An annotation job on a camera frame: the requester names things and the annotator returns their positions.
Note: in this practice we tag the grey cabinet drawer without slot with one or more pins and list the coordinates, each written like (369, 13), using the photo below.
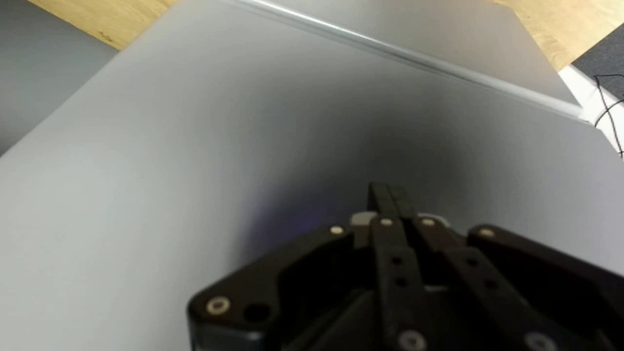
(162, 195)

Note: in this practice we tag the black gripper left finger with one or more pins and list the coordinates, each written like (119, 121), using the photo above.
(398, 284)

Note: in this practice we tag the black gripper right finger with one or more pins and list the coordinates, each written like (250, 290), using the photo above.
(468, 284)

